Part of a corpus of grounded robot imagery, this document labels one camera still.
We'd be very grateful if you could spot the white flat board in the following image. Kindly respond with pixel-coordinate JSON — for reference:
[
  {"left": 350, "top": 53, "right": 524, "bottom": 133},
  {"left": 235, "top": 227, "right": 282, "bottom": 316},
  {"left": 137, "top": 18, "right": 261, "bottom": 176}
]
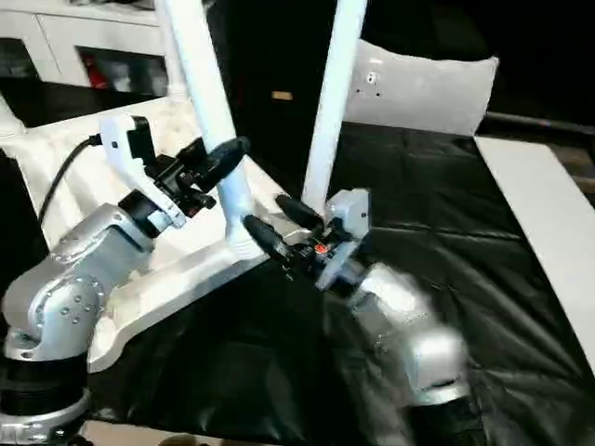
[{"left": 473, "top": 137, "right": 595, "bottom": 374}]

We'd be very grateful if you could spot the black work mat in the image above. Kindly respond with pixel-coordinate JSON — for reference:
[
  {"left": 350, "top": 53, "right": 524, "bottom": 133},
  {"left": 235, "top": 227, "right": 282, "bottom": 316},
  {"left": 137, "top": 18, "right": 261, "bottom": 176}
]
[{"left": 0, "top": 79, "right": 595, "bottom": 446}]

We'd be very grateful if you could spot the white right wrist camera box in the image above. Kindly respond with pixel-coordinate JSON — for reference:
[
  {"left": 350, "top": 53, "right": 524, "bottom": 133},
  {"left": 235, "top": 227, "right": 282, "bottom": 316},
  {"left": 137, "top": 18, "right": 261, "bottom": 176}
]
[{"left": 316, "top": 189, "right": 373, "bottom": 291}]

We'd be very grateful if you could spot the black cabinet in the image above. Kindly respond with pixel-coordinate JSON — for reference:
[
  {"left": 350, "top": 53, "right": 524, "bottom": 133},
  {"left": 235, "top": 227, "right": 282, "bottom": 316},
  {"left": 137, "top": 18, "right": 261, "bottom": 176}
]
[{"left": 206, "top": 0, "right": 373, "bottom": 177}]

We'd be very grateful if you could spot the black low shelf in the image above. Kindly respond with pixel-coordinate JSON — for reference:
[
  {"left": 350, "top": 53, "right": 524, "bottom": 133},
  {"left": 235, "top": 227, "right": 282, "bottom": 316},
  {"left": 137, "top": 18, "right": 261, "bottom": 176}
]
[{"left": 483, "top": 110, "right": 595, "bottom": 151}]

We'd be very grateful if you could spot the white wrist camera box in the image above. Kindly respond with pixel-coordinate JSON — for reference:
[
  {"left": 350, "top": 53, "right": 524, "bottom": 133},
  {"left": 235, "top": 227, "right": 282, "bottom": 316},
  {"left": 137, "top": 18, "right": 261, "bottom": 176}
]
[
  {"left": 97, "top": 113, "right": 189, "bottom": 235},
  {"left": 316, "top": 189, "right": 373, "bottom": 291}
]

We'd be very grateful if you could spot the white plastic table top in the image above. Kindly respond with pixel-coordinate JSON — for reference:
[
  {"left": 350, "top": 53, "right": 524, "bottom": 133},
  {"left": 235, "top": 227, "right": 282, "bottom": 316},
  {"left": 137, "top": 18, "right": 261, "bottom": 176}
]
[{"left": 0, "top": 93, "right": 324, "bottom": 369}]

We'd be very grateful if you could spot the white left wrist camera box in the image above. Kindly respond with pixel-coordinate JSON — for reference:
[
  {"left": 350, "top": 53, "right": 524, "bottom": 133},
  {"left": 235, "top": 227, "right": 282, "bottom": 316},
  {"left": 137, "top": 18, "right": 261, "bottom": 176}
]
[{"left": 97, "top": 113, "right": 189, "bottom": 235}]

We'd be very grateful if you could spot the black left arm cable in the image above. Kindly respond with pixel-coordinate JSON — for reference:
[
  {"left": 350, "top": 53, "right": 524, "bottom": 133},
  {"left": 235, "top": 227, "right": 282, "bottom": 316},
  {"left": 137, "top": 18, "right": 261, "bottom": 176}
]
[{"left": 37, "top": 133, "right": 105, "bottom": 230}]

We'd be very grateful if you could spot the white glass-door cabinet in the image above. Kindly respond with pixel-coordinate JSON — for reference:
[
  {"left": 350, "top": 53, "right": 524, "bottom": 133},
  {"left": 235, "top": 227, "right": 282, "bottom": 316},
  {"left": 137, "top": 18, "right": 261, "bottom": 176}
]
[{"left": 0, "top": 0, "right": 189, "bottom": 105}]

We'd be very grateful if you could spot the light grey cushion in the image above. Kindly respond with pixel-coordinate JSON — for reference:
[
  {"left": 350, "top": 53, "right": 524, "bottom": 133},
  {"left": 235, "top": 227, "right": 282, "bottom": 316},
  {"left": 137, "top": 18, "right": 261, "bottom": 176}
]
[{"left": 342, "top": 37, "right": 501, "bottom": 138}]

